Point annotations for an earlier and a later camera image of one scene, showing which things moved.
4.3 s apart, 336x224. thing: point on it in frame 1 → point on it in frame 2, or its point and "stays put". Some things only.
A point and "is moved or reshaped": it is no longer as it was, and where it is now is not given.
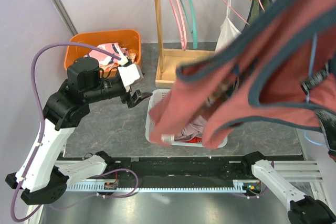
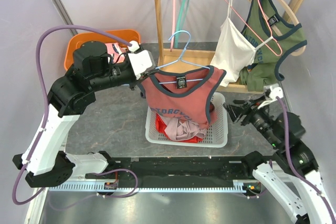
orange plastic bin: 128,38 stays put
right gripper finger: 328,120 → 243,115
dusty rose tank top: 274,76 is moved or reshaped
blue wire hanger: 307,97 → 181,60
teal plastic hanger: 186,5 is moved or reshaped
